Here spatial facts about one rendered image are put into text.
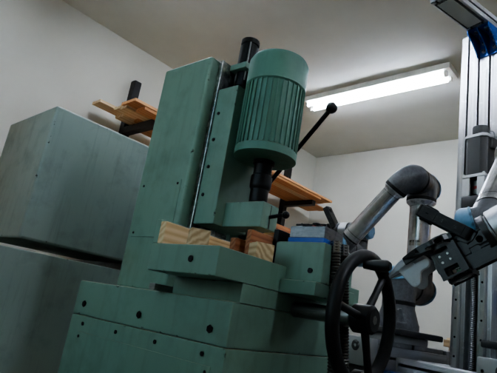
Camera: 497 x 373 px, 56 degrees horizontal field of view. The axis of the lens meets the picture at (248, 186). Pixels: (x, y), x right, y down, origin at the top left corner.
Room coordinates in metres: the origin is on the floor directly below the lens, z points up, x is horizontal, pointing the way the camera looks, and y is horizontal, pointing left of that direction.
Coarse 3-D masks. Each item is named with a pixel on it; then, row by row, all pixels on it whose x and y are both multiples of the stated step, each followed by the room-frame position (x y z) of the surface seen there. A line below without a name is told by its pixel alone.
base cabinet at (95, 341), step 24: (72, 336) 1.32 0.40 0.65; (96, 336) 1.25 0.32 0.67; (120, 336) 1.19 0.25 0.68; (144, 336) 1.13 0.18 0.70; (168, 336) 1.07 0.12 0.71; (72, 360) 1.30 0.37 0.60; (96, 360) 1.23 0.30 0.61; (120, 360) 1.17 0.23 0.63; (144, 360) 1.11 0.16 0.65; (168, 360) 1.06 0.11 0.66; (192, 360) 1.02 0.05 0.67; (216, 360) 0.97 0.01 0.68; (240, 360) 1.00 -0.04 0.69; (264, 360) 1.06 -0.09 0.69; (288, 360) 1.12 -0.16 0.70; (312, 360) 1.20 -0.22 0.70
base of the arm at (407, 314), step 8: (400, 304) 1.66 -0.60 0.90; (408, 304) 1.67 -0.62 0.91; (400, 312) 1.66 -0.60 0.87; (408, 312) 1.66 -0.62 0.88; (400, 320) 1.66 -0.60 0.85; (408, 320) 1.65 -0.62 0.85; (416, 320) 1.68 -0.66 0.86; (400, 328) 1.65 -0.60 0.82; (408, 328) 1.65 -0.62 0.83; (416, 328) 1.66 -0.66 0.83
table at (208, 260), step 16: (160, 256) 1.02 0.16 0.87; (176, 256) 0.99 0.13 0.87; (192, 256) 0.96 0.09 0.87; (208, 256) 0.93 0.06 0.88; (224, 256) 0.92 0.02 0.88; (240, 256) 0.96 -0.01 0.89; (176, 272) 1.00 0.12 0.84; (192, 272) 0.95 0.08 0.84; (208, 272) 0.92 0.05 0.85; (224, 272) 0.93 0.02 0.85; (240, 272) 0.97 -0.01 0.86; (256, 272) 1.00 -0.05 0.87; (272, 272) 1.04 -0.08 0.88; (272, 288) 1.05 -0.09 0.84; (288, 288) 1.05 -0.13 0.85; (304, 288) 1.02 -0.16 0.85; (320, 288) 1.02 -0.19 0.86; (352, 288) 1.33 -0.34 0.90; (352, 304) 1.13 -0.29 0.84
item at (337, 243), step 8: (336, 248) 1.04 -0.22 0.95; (344, 248) 1.06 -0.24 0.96; (336, 256) 1.04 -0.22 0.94; (344, 256) 1.07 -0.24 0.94; (336, 264) 1.04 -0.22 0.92; (344, 296) 1.07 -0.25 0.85; (344, 328) 1.07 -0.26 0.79; (344, 336) 1.07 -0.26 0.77; (344, 344) 1.07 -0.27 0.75; (344, 352) 1.07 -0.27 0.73; (328, 360) 1.04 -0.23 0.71; (328, 368) 1.04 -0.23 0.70
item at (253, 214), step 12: (228, 204) 1.26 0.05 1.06; (240, 204) 1.23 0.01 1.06; (252, 204) 1.20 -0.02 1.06; (264, 204) 1.18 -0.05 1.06; (228, 216) 1.25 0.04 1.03; (240, 216) 1.22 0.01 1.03; (252, 216) 1.19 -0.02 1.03; (264, 216) 1.18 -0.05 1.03; (228, 228) 1.27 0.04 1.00; (240, 228) 1.24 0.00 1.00; (252, 228) 1.21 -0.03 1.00; (264, 228) 1.19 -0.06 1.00
